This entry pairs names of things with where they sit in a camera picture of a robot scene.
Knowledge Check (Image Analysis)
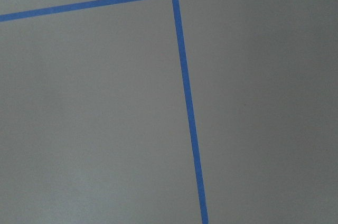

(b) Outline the brown paper table mat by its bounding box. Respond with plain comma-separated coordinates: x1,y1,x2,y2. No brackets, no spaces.
1,0,337,223

